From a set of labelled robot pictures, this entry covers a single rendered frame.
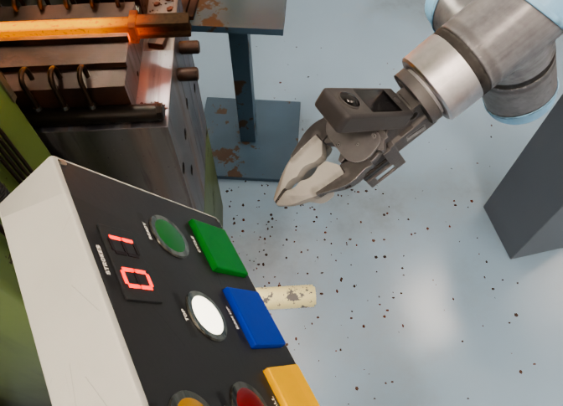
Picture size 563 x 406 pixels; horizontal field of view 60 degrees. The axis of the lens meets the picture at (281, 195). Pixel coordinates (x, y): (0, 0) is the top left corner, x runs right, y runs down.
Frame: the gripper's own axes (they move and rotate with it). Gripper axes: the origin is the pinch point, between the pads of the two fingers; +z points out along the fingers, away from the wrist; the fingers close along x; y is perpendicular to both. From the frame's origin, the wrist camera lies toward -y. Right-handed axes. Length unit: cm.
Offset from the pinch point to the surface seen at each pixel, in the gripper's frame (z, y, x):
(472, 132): -46, 150, 47
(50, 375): 18.2, -21.7, -11.2
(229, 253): 10.3, 2.2, -0.7
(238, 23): -5, 43, 70
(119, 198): 11.0, -14.5, 3.7
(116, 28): 9.0, 1.9, 46.1
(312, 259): 29, 107, 29
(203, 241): 10.4, -2.9, 0.2
